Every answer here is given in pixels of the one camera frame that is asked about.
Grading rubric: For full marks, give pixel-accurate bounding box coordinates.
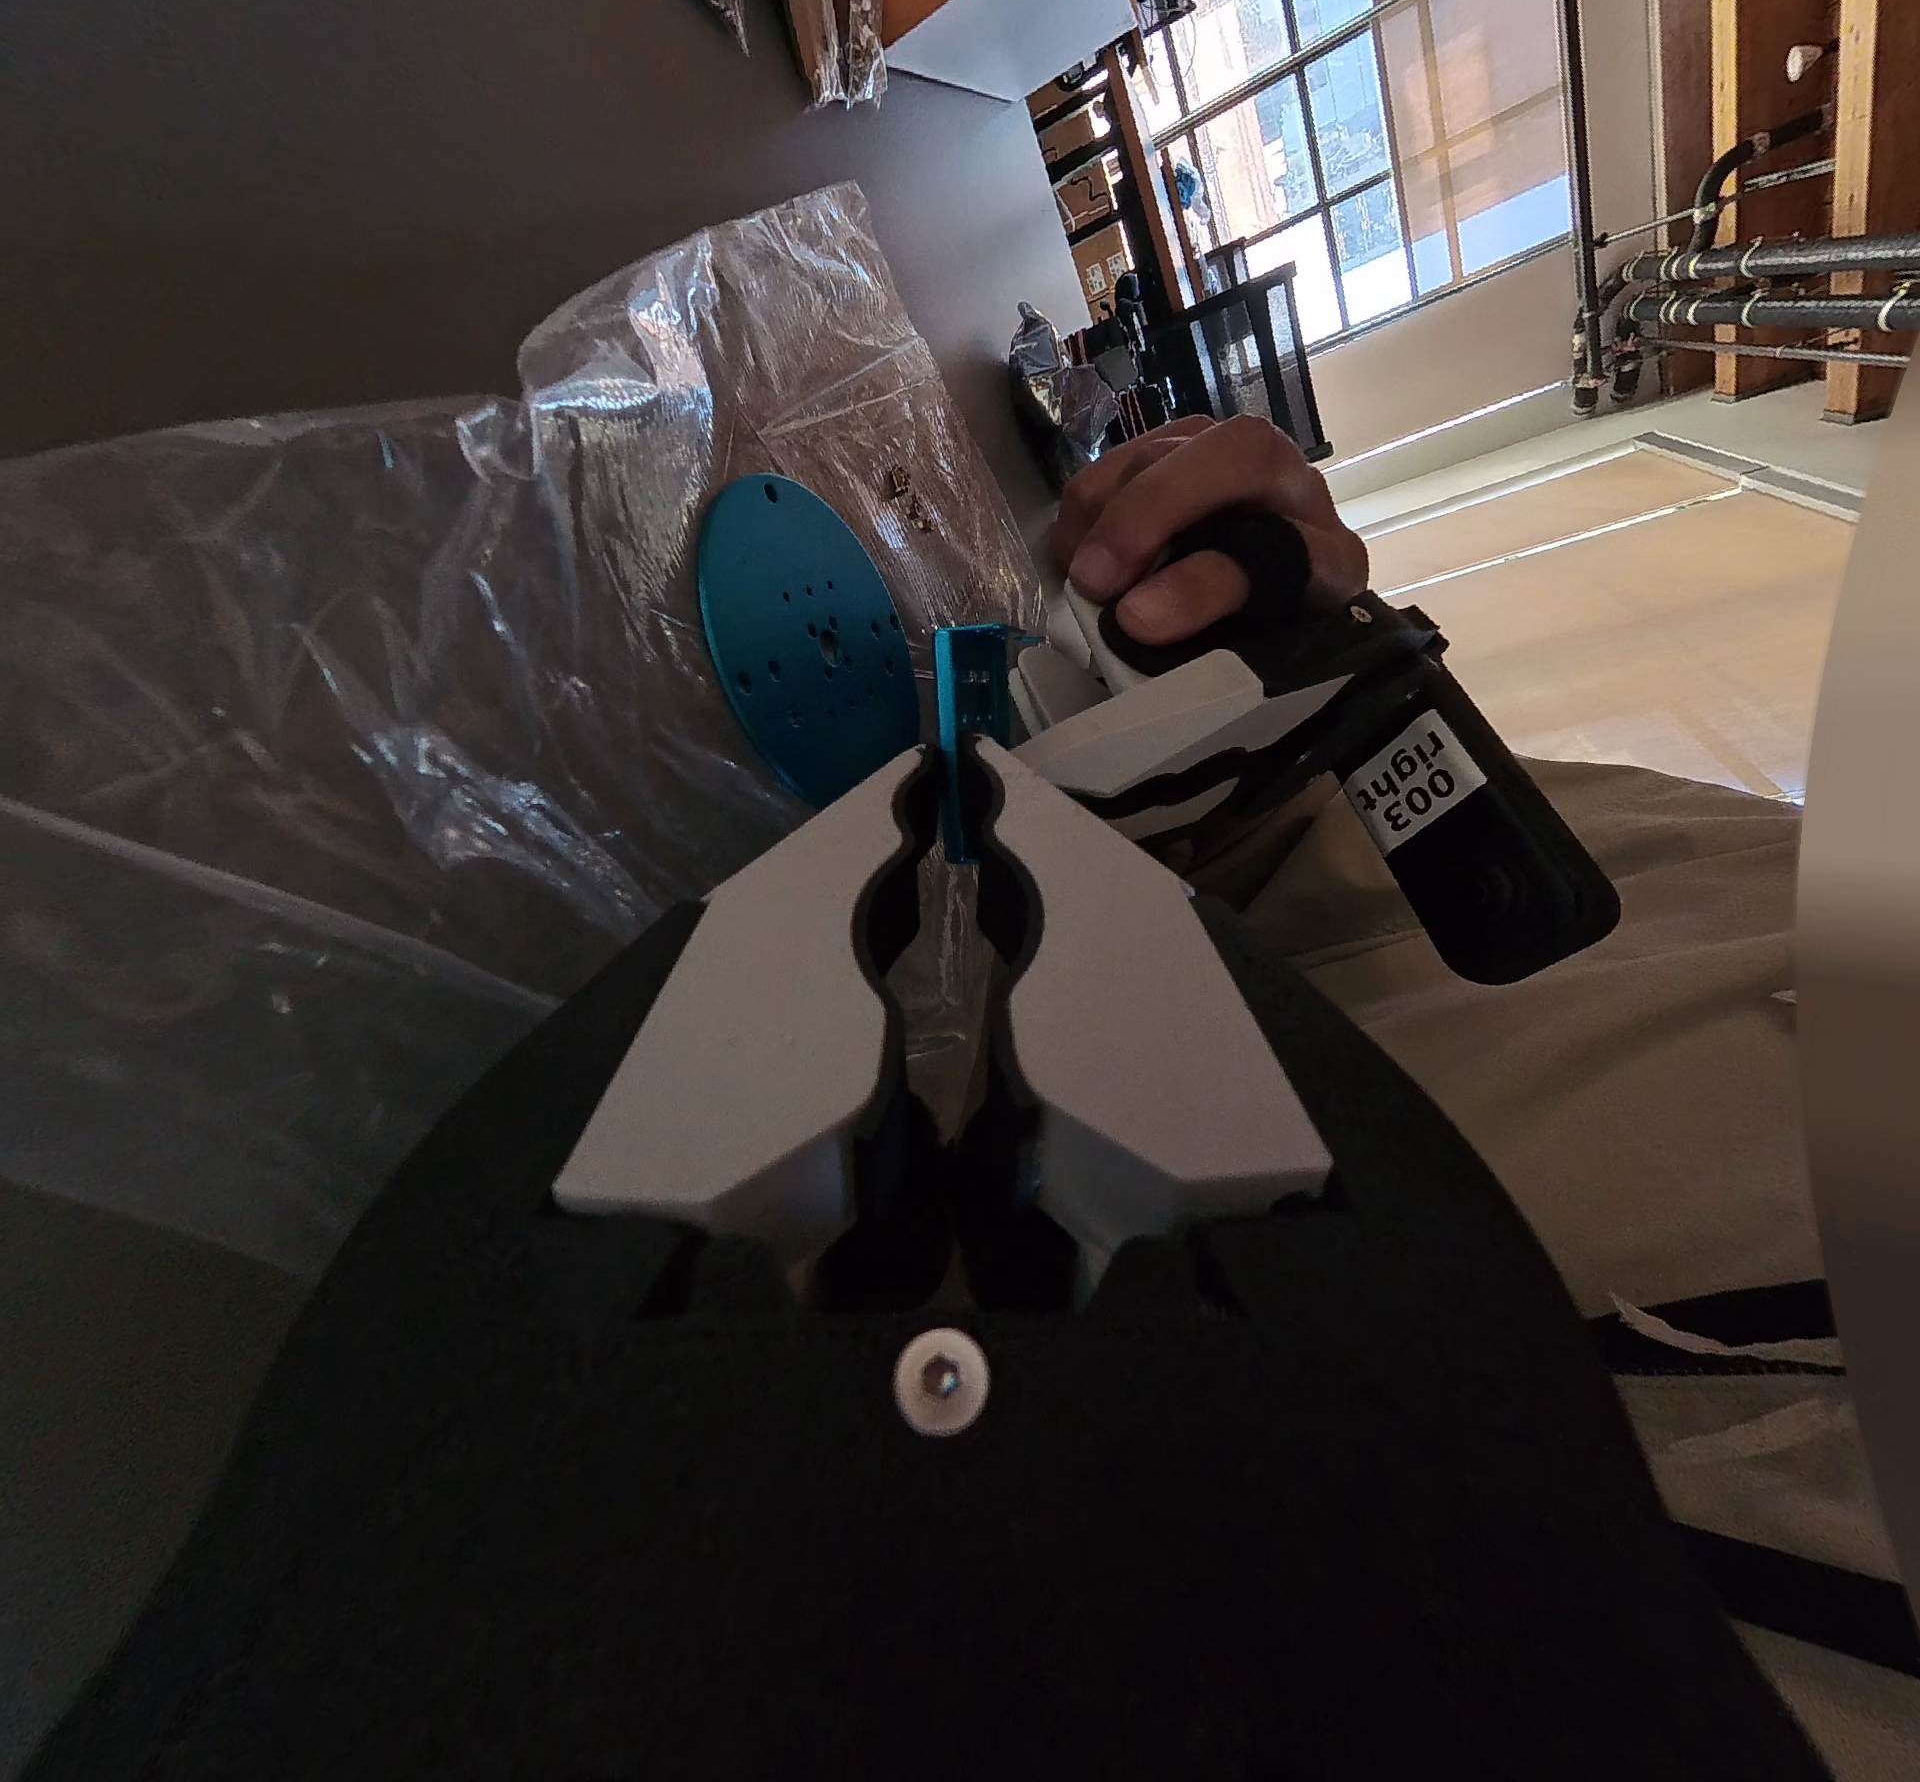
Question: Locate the large grid window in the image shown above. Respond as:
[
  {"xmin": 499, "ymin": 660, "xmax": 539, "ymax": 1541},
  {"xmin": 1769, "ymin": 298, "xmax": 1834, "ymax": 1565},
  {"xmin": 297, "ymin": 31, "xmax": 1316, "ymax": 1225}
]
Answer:
[{"xmin": 1126, "ymin": 0, "xmax": 1576, "ymax": 351}]

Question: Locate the large clear plastic bag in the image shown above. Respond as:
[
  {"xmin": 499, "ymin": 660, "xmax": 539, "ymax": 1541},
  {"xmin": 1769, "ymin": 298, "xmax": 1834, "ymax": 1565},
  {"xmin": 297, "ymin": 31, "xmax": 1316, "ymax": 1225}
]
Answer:
[{"xmin": 0, "ymin": 393, "xmax": 724, "ymax": 1212}]

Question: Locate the blue round metal plate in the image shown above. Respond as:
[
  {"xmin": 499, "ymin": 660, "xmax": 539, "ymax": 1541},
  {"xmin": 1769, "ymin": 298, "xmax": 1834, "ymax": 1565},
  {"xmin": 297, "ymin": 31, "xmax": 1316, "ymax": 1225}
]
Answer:
[{"xmin": 695, "ymin": 474, "xmax": 922, "ymax": 813}]

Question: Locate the wooden shelf with boxes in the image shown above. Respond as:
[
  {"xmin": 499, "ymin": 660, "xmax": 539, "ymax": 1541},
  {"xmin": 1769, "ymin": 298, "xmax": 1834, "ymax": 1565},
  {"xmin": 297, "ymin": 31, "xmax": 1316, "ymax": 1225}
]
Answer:
[{"xmin": 1027, "ymin": 40, "xmax": 1204, "ymax": 346}]

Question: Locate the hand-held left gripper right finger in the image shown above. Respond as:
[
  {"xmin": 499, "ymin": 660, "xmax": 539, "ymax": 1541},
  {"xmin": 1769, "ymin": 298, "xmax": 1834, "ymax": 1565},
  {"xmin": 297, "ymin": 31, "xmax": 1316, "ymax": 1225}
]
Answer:
[{"xmin": 961, "ymin": 740, "xmax": 1339, "ymax": 1290}]

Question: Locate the black mesh cart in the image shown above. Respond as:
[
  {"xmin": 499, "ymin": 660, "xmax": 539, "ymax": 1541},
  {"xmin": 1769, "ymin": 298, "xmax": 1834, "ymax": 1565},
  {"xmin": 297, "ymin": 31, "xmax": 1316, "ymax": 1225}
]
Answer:
[{"xmin": 1184, "ymin": 258, "xmax": 1335, "ymax": 463}]

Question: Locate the person's right hand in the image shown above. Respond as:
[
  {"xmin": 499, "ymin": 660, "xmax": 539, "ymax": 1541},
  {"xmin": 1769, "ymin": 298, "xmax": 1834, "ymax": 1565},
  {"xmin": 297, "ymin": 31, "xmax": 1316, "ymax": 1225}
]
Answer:
[{"xmin": 1046, "ymin": 411, "xmax": 1373, "ymax": 646}]

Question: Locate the curved black pipe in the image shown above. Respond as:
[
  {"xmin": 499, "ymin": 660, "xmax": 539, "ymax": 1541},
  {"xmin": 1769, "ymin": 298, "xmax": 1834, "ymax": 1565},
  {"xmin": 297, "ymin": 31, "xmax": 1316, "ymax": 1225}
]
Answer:
[{"xmin": 1696, "ymin": 109, "xmax": 1840, "ymax": 254}]

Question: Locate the blue U-shaped metal bracket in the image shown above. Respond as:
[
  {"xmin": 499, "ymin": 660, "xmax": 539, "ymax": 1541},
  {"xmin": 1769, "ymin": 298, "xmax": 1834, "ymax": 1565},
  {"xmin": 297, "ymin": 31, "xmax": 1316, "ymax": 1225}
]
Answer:
[{"xmin": 934, "ymin": 624, "xmax": 1046, "ymax": 859}]

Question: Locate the red striped wire bundle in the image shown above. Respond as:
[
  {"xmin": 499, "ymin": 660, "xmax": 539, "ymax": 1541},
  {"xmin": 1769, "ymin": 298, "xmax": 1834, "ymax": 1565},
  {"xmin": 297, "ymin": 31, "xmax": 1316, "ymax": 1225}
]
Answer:
[{"xmin": 1073, "ymin": 327, "xmax": 1163, "ymax": 436}]

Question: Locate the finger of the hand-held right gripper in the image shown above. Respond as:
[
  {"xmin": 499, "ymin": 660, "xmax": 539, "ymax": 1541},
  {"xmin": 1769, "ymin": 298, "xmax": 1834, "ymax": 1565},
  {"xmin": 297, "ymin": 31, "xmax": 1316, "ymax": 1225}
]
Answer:
[
  {"xmin": 1112, "ymin": 746, "xmax": 1339, "ymax": 864},
  {"xmin": 1032, "ymin": 654, "xmax": 1274, "ymax": 794}
]

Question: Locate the black insulated pipe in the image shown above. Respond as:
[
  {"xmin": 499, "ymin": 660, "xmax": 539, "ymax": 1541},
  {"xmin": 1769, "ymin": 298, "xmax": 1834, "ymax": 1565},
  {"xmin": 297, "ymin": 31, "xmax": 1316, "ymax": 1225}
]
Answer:
[
  {"xmin": 1620, "ymin": 229, "xmax": 1920, "ymax": 289},
  {"xmin": 1624, "ymin": 282, "xmax": 1920, "ymax": 336}
]

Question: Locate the crumpled silver foil bag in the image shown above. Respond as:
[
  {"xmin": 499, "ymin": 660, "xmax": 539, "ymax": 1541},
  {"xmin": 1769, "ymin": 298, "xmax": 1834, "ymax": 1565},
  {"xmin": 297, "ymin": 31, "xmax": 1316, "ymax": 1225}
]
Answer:
[{"xmin": 1009, "ymin": 301, "xmax": 1121, "ymax": 487}]

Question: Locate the metal conduit pole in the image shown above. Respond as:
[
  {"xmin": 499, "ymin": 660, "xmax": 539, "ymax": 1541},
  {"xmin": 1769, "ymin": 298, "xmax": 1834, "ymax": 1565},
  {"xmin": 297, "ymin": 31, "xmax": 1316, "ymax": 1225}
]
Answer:
[{"xmin": 1544, "ymin": 0, "xmax": 1612, "ymax": 419}]

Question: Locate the grey desk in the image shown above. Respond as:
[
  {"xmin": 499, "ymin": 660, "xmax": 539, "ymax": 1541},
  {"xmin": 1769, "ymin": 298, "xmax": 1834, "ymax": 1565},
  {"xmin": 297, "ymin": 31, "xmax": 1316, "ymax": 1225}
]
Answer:
[{"xmin": 0, "ymin": 0, "xmax": 1143, "ymax": 1782}]

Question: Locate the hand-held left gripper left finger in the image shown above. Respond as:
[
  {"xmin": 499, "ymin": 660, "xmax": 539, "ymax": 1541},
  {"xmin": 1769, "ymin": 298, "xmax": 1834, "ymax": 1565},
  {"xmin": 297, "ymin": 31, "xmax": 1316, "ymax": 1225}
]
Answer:
[{"xmin": 549, "ymin": 746, "xmax": 953, "ymax": 1287}]

